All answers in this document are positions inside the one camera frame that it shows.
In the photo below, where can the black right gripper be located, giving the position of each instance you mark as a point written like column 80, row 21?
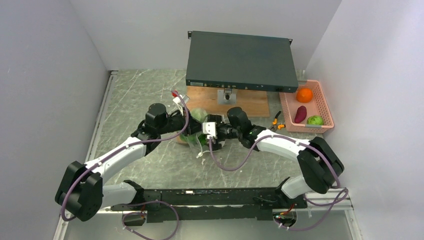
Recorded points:
column 218, row 138

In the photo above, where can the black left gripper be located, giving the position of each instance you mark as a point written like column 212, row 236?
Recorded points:
column 194, row 127

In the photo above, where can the green fake leafy vegetable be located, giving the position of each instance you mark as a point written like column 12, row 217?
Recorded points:
column 199, row 114

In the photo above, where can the polka dot zip top bag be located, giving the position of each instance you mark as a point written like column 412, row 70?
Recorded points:
column 198, row 142

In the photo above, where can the purple fake sweet potato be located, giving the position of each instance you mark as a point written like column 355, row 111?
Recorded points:
column 301, row 114

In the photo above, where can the orange fake fruit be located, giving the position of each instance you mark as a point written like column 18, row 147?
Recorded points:
column 304, row 95

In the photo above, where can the green fake lime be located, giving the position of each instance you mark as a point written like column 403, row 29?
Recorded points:
column 315, row 120

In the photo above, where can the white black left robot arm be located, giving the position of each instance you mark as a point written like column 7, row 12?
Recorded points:
column 81, row 192

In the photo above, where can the wooden board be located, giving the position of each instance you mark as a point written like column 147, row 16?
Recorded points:
column 212, row 100

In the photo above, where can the pink plastic basket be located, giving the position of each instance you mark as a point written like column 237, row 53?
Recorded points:
column 316, row 107

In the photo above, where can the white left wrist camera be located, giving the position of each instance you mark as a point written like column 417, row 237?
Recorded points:
column 180, row 100

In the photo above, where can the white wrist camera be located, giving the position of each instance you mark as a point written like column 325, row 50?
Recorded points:
column 209, row 129
column 180, row 100

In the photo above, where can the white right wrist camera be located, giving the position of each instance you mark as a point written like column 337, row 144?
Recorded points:
column 209, row 129

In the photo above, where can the grey metal bracket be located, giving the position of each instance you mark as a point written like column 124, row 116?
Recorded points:
column 227, row 96

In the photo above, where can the orange handled pliers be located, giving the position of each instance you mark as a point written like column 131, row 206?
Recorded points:
column 276, row 125

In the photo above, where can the dark network switch box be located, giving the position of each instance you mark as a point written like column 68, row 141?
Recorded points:
column 241, row 62

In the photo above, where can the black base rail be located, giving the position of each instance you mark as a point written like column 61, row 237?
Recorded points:
column 260, row 203

